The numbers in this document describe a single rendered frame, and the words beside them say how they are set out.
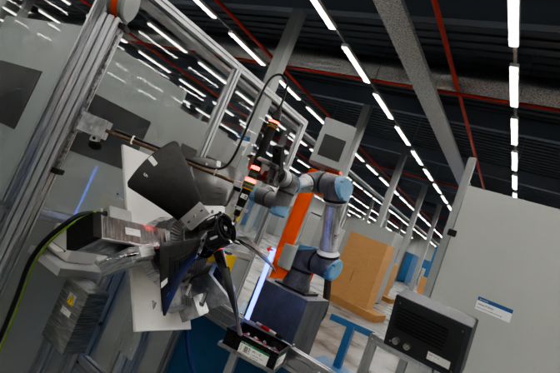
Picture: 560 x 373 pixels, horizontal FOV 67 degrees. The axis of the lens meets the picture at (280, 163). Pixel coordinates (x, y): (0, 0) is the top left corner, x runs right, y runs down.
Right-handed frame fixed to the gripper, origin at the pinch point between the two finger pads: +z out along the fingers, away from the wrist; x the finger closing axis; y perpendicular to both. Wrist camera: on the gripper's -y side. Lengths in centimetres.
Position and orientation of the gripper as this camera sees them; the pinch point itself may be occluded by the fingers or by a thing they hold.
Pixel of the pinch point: (254, 156)
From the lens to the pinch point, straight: 158.7
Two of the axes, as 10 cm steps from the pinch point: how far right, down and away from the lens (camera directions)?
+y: -3.7, 9.2, -1.2
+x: -7.9, -2.5, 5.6
